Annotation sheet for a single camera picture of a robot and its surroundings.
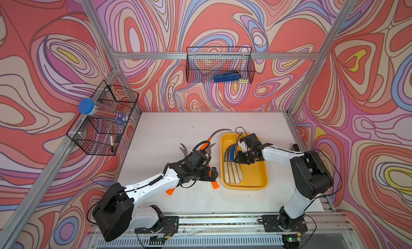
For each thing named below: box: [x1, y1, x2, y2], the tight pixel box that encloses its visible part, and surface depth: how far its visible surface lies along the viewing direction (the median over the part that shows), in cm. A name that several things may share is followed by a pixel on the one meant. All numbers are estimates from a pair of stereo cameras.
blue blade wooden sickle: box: [230, 143, 239, 185], surface depth 92 cm
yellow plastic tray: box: [220, 132, 269, 190], surface depth 89 cm
